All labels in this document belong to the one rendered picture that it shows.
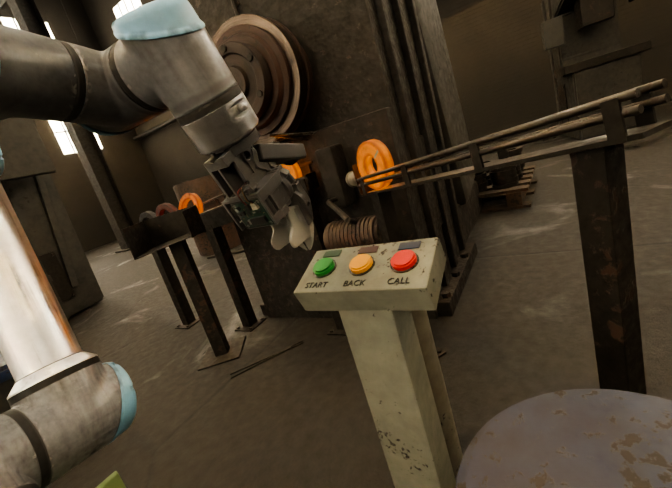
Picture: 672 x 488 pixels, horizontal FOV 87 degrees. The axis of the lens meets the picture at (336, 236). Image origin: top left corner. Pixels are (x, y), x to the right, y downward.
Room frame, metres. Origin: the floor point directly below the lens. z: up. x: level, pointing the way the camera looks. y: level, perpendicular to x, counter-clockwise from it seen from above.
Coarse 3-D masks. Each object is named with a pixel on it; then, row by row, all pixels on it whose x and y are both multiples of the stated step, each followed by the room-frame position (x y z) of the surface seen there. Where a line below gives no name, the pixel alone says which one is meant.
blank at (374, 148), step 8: (368, 144) 1.11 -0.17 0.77; (376, 144) 1.08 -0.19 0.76; (384, 144) 1.09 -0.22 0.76; (360, 152) 1.16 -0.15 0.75; (368, 152) 1.12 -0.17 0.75; (376, 152) 1.08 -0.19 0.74; (384, 152) 1.07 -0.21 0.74; (360, 160) 1.17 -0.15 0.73; (368, 160) 1.16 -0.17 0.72; (376, 160) 1.09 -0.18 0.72; (384, 160) 1.06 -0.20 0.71; (392, 160) 1.07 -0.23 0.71; (360, 168) 1.18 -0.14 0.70; (368, 168) 1.16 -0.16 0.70; (384, 168) 1.06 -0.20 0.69; (376, 176) 1.11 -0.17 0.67; (384, 176) 1.07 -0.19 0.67; (376, 184) 1.12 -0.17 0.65; (384, 184) 1.09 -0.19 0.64
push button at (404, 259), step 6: (402, 252) 0.52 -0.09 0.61; (408, 252) 0.52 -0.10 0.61; (396, 258) 0.52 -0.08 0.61; (402, 258) 0.51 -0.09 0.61; (408, 258) 0.51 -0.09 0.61; (414, 258) 0.50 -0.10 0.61; (396, 264) 0.51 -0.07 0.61; (402, 264) 0.50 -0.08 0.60; (408, 264) 0.50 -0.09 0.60; (402, 270) 0.50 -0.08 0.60
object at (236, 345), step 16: (192, 208) 1.65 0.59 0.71; (144, 224) 1.71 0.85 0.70; (160, 224) 1.71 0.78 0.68; (176, 224) 1.71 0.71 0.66; (192, 224) 1.57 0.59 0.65; (128, 240) 1.52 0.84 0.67; (144, 240) 1.65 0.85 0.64; (160, 240) 1.71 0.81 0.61; (176, 240) 1.59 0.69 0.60; (176, 256) 1.58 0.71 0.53; (192, 256) 1.64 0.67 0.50; (192, 272) 1.58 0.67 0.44; (192, 288) 1.58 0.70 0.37; (208, 304) 1.60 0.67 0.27; (208, 320) 1.58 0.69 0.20; (208, 336) 1.58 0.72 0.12; (224, 336) 1.63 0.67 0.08; (208, 352) 1.65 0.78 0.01; (224, 352) 1.58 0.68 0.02; (240, 352) 1.55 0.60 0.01
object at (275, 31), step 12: (228, 24) 1.53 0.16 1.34; (240, 24) 1.50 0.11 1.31; (252, 24) 1.47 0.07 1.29; (264, 24) 1.44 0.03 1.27; (216, 36) 1.57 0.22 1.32; (276, 36) 1.42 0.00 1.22; (288, 36) 1.45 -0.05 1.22; (288, 48) 1.40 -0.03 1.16; (288, 60) 1.41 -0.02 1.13; (300, 60) 1.43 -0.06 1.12; (300, 72) 1.42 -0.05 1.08; (300, 84) 1.40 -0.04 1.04; (300, 96) 1.41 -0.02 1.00; (300, 108) 1.46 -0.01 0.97; (288, 120) 1.45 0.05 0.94; (276, 132) 1.49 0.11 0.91; (288, 132) 1.54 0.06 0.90
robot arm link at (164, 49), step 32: (160, 0) 0.43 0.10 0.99; (128, 32) 0.43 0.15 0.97; (160, 32) 0.43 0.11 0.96; (192, 32) 0.45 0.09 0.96; (128, 64) 0.45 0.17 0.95; (160, 64) 0.44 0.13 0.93; (192, 64) 0.44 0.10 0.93; (224, 64) 0.48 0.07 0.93; (160, 96) 0.47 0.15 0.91; (192, 96) 0.45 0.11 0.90; (224, 96) 0.46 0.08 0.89
